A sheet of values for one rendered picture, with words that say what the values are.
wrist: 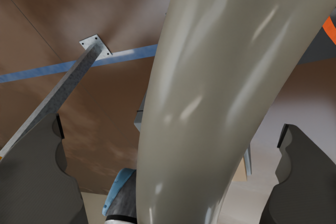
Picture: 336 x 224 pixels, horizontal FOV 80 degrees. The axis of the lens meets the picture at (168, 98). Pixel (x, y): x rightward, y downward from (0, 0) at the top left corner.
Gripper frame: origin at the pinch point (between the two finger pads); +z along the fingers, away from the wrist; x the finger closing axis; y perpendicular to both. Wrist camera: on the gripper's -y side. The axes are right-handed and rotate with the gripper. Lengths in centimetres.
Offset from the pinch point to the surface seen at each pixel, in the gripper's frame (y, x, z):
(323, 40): 16, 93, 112
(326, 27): 8, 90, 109
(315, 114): 78, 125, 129
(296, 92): 58, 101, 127
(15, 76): 85, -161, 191
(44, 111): 59, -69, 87
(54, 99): 56, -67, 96
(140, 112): 36, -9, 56
